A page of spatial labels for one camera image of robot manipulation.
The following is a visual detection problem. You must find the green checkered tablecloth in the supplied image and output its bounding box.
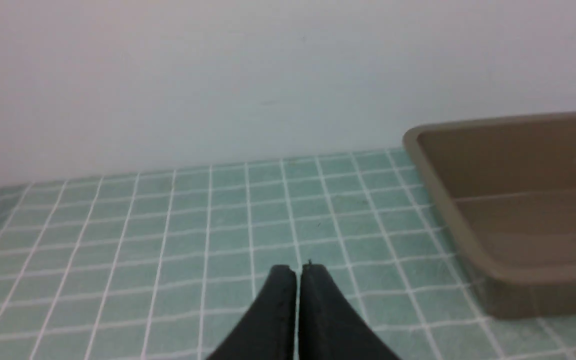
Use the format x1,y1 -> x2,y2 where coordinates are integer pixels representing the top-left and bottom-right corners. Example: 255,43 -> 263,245
0,148 -> 576,360

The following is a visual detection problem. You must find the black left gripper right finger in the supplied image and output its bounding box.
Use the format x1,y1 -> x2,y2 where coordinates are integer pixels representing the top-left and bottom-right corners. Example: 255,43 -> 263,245
299,263 -> 399,360

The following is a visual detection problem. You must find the olive green plastic bin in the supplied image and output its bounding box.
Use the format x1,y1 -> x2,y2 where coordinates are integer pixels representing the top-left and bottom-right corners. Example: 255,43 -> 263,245
402,112 -> 576,319

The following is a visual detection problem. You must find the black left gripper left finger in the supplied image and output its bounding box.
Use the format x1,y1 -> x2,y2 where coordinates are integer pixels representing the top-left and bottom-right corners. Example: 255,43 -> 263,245
208,265 -> 297,360

